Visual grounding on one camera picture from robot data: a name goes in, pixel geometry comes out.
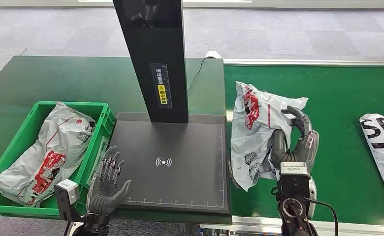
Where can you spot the green plastic crate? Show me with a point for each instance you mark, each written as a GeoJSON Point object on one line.
{"type": "Point", "coordinates": [91, 182]}

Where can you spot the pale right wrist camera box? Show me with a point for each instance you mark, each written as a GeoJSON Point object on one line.
{"type": "Point", "coordinates": [294, 168]}

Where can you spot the aluminium conveyor frame rail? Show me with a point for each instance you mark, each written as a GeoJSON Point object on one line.
{"type": "Point", "coordinates": [254, 224]}
{"type": "Point", "coordinates": [309, 62]}

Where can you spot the black and yellow column label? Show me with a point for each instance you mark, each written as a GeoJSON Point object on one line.
{"type": "Point", "coordinates": [161, 85]}

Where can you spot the green conveyor belt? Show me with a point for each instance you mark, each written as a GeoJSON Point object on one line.
{"type": "Point", "coordinates": [342, 97]}

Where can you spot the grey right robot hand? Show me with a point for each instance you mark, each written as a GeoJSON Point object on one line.
{"type": "Point", "coordinates": [306, 146]}

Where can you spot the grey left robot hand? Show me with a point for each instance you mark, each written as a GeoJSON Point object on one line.
{"type": "Point", "coordinates": [104, 198]}

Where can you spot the white roller end cap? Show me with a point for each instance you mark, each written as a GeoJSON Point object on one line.
{"type": "Point", "coordinates": [213, 54]}

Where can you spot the black scanner column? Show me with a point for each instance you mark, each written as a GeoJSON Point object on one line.
{"type": "Point", "coordinates": [156, 42]}

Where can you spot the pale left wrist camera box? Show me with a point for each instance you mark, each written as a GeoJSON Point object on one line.
{"type": "Point", "coordinates": [68, 189]}

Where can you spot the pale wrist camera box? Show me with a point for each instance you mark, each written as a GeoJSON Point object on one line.
{"type": "Point", "coordinates": [68, 189]}
{"type": "Point", "coordinates": [294, 168]}

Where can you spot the black scanner base plate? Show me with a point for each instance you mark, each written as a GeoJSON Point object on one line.
{"type": "Point", "coordinates": [185, 176]}

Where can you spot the crumpled grey mailer, red print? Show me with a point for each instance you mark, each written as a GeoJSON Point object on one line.
{"type": "Point", "coordinates": [58, 143]}

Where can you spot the grey mailer bag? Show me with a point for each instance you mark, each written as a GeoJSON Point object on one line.
{"type": "Point", "coordinates": [254, 140]}

